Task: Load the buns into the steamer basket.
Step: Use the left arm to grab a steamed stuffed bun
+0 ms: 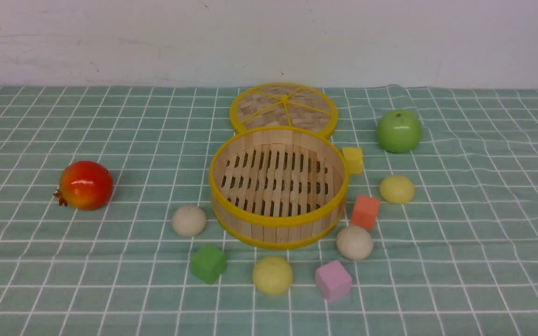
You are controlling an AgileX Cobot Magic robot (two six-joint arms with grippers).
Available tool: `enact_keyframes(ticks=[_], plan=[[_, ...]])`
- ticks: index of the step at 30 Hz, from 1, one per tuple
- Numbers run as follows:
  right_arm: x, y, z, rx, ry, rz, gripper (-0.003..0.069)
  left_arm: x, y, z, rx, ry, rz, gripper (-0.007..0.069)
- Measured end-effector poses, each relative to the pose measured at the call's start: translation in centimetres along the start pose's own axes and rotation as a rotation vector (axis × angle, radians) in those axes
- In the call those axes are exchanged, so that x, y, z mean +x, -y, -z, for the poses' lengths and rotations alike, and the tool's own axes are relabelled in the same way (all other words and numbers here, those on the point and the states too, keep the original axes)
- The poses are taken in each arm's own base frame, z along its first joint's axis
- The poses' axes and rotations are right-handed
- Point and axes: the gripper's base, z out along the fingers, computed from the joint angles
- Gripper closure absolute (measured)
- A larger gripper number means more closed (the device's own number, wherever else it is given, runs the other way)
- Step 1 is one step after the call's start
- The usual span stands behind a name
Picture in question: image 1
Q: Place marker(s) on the yellow bun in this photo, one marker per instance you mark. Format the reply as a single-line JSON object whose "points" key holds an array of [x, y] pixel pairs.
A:
{"points": [[272, 275], [397, 189]]}

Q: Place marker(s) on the bamboo steamer tray yellow rim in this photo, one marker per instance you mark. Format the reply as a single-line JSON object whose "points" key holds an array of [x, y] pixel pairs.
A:
{"points": [[278, 187]]}

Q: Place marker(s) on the woven bamboo steamer lid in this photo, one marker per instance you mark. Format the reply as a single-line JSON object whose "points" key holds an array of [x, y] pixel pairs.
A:
{"points": [[284, 104]]}

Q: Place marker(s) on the green cube block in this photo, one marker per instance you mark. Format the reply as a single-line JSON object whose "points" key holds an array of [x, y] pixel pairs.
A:
{"points": [[208, 263]]}

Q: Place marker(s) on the green checkered tablecloth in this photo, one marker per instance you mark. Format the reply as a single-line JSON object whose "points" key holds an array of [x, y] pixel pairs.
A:
{"points": [[460, 260]]}

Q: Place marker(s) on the orange cube block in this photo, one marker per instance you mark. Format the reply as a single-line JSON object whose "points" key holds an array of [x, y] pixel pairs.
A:
{"points": [[365, 212]]}

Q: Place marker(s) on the white bun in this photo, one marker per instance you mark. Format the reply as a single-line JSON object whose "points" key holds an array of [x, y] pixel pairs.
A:
{"points": [[354, 243], [188, 221]]}

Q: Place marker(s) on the yellow bun front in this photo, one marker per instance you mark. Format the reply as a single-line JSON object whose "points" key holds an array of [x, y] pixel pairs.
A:
{"points": [[272, 275]]}

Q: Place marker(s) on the yellow cube block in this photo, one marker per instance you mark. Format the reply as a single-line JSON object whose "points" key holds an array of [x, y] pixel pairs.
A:
{"points": [[354, 159]]}

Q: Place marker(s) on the green apple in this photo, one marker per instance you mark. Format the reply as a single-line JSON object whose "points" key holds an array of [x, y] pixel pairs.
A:
{"points": [[399, 131]]}

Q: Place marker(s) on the red pomegranate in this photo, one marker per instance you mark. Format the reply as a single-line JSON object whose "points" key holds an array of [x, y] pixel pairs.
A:
{"points": [[85, 185]]}

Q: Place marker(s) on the pink cube block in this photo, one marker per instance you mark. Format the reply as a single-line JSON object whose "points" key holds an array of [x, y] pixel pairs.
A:
{"points": [[333, 280]]}

